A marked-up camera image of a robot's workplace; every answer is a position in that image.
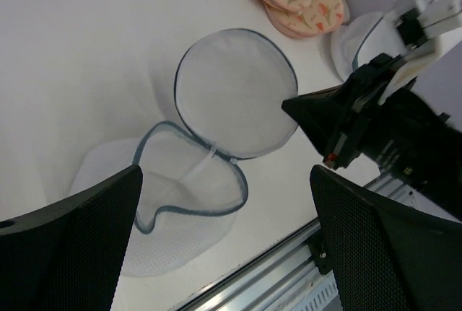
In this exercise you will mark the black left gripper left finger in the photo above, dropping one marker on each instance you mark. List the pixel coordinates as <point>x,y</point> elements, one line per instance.
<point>69,255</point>

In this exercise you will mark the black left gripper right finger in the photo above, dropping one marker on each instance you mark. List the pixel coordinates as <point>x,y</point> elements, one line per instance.
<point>386,255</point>

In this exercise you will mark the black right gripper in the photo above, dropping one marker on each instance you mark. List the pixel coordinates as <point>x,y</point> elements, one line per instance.
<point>402,135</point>

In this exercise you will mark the white mesh laundry bag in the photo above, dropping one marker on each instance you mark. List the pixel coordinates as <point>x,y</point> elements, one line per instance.
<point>228,91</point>

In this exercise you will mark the grey trimmed laundry bag stack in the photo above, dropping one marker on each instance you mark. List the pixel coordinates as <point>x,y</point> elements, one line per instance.
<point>359,42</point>

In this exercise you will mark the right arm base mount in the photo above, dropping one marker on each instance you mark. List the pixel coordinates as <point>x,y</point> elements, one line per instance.
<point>318,249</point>

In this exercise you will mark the grey slotted cable duct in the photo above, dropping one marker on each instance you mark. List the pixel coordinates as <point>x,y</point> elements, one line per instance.
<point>315,297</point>

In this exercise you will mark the aluminium mounting rail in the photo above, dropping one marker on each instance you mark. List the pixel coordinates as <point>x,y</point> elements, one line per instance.
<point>283,270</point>

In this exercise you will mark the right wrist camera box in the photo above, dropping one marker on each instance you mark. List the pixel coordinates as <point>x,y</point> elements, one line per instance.
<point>423,31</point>

